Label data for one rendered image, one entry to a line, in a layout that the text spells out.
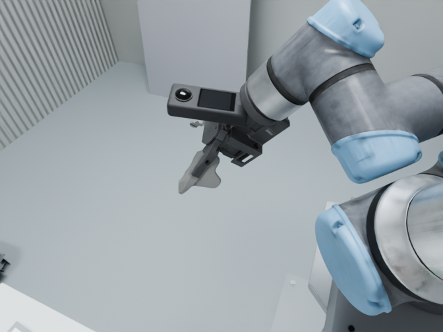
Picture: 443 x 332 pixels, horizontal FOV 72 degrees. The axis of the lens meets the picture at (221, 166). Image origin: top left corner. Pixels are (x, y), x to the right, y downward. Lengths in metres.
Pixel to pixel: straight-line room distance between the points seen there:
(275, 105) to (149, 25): 2.18
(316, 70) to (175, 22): 2.09
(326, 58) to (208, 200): 1.49
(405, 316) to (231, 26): 1.96
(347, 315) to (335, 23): 0.39
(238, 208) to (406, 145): 1.45
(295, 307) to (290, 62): 1.23
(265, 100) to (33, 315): 0.42
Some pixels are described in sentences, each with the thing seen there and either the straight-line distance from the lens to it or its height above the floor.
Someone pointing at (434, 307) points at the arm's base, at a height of 0.93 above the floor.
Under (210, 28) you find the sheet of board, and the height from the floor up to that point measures 0.57.
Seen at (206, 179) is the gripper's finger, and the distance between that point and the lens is 0.50.
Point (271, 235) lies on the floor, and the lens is 1.64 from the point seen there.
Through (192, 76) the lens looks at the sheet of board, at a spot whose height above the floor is 0.22.
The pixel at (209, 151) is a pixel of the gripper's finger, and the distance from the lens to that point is 0.45.
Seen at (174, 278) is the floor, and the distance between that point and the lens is 1.55.
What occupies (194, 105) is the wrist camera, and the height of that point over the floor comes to 1.15.
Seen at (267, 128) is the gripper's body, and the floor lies 1.11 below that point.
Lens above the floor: 1.39
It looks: 45 degrees down
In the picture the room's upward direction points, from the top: 4 degrees counter-clockwise
